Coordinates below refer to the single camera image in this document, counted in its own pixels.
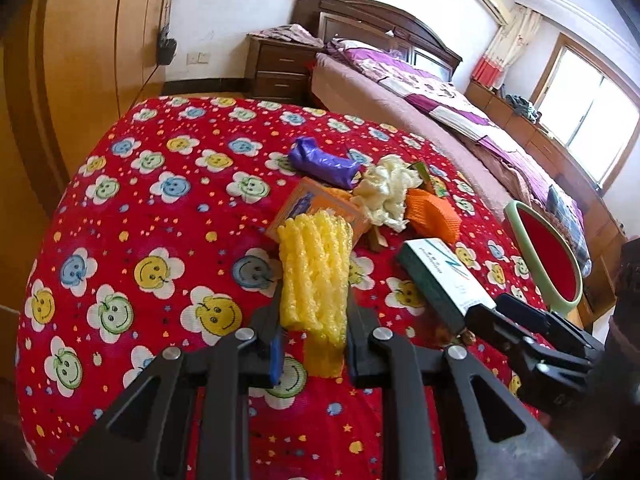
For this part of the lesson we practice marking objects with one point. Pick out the orange cardboard box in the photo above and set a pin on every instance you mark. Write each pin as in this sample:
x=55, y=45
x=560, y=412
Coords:
x=320, y=199

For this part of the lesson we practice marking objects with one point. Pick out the white and green box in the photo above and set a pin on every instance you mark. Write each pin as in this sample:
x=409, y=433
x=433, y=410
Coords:
x=445, y=270

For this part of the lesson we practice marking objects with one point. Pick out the pink patterned cloth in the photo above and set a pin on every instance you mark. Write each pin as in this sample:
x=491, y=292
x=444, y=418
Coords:
x=290, y=34

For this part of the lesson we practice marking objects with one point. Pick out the dark wooden headboard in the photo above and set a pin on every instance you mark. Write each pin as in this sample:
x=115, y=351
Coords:
x=380, y=15

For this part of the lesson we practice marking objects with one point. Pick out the yellow foam net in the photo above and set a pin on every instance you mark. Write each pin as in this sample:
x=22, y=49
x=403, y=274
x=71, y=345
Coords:
x=315, y=270

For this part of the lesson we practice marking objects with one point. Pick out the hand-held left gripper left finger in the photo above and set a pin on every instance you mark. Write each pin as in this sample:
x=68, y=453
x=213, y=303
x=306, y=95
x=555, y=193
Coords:
x=275, y=360

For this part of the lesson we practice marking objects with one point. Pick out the black hanging pouch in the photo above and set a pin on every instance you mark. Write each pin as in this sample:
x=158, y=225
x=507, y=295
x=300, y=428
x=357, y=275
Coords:
x=166, y=50

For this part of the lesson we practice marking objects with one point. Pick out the wooden framed window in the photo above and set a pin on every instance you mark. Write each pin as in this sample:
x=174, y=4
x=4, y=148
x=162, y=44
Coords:
x=585, y=105

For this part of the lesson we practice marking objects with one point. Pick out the blue plaid cloth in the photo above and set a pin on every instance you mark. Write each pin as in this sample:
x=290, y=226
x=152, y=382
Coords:
x=567, y=225

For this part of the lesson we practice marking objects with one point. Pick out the brown cardboard piece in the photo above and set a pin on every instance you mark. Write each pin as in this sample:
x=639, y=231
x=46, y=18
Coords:
x=377, y=237

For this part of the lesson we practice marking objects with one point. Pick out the red smiley flower blanket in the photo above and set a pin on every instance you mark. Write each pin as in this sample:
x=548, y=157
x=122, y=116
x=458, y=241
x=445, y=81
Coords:
x=150, y=210

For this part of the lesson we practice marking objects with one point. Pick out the dark wooden nightstand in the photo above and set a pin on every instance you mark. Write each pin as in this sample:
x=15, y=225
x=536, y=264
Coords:
x=280, y=70

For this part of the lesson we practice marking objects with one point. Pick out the purple patterned quilt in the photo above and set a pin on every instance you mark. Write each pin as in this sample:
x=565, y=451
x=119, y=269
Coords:
x=425, y=90

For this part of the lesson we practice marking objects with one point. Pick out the orange foam net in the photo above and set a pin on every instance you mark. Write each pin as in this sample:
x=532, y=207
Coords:
x=430, y=215

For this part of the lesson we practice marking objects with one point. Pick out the green-rimmed red bin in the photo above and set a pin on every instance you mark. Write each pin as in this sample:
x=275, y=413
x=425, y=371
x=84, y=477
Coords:
x=545, y=245

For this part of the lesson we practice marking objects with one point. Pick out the white wall socket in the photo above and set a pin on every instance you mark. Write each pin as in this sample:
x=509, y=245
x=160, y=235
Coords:
x=198, y=57

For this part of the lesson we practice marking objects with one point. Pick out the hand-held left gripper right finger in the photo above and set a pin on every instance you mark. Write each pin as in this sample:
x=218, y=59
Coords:
x=352, y=360

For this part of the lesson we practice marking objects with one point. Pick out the light wooden wardrobe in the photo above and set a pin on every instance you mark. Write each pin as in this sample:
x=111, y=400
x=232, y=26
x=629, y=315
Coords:
x=75, y=85

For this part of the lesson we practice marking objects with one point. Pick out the purple plastic bag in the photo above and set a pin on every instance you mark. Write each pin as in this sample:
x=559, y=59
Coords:
x=320, y=162

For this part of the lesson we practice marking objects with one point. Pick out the green printed packet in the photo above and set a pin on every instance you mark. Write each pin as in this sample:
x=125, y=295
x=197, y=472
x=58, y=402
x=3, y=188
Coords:
x=436, y=182

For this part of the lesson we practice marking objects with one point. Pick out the long low wooden cabinet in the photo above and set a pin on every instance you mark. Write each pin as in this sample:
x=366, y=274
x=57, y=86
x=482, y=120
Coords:
x=550, y=150

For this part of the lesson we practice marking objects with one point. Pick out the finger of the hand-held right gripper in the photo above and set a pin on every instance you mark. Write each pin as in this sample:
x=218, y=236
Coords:
x=487, y=325
x=520, y=307

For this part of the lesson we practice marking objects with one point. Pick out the brown ruffled bed cover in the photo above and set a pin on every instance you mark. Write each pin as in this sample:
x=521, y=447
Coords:
x=510, y=175

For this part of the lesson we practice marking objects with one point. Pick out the red and cream curtain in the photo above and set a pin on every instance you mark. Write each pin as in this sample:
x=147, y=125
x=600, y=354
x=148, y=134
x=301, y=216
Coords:
x=505, y=55

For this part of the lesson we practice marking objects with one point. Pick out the person's right forearm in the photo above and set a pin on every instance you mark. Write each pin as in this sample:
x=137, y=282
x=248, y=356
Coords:
x=627, y=280

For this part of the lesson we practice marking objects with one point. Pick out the white air conditioner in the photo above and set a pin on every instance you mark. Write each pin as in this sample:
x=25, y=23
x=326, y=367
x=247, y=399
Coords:
x=492, y=0

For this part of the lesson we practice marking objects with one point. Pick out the bed with brown mattress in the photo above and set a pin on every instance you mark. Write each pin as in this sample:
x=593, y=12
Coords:
x=360, y=95

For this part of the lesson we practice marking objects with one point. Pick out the teal clothes heap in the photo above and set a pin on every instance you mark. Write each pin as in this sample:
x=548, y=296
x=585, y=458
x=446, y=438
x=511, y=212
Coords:
x=522, y=107

